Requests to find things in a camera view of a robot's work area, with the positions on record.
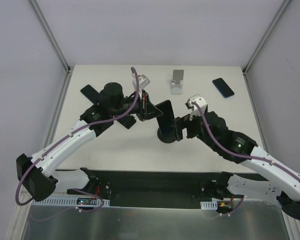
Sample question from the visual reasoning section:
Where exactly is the black folding phone stand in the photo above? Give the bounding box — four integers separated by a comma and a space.
117, 115, 137, 130

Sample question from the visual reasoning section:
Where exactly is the blue edged black phone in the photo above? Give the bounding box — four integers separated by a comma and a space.
212, 78, 235, 98

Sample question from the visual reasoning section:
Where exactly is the teal edged black phone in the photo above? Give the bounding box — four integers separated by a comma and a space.
80, 84, 100, 105

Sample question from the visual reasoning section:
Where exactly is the black round base phone stand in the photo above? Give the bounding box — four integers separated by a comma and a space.
157, 129, 177, 144

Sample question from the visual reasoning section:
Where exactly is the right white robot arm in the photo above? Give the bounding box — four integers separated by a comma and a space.
174, 111, 300, 220

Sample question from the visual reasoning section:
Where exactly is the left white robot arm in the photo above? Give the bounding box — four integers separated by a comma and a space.
16, 82, 163, 202

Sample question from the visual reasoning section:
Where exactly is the silver metal phone stand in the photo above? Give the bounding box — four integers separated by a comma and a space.
170, 69, 184, 95

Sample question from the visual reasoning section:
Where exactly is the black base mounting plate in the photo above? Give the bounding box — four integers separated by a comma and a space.
80, 169, 233, 209

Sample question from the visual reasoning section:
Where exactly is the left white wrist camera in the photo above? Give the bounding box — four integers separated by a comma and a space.
131, 73, 150, 91

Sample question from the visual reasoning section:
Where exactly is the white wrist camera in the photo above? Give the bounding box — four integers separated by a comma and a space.
131, 73, 150, 91
185, 94, 208, 121

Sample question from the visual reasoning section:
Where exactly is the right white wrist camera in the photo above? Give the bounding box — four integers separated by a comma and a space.
185, 94, 208, 121

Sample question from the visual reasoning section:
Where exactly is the right white cable duct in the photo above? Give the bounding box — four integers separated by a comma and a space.
200, 200, 218, 211

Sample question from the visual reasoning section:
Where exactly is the white cable duct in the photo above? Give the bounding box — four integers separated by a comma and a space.
31, 196, 110, 208
200, 200, 218, 211

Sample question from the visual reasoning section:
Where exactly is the right aluminium frame post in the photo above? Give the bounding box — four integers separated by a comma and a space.
241, 0, 293, 75

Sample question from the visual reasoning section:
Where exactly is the aluminium frame post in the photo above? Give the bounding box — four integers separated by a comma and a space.
241, 0, 293, 75
27, 0, 73, 73

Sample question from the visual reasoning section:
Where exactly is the left aluminium frame post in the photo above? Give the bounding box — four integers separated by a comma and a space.
27, 0, 73, 73

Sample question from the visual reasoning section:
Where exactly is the left white cable duct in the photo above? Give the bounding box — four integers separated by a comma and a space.
31, 196, 110, 208

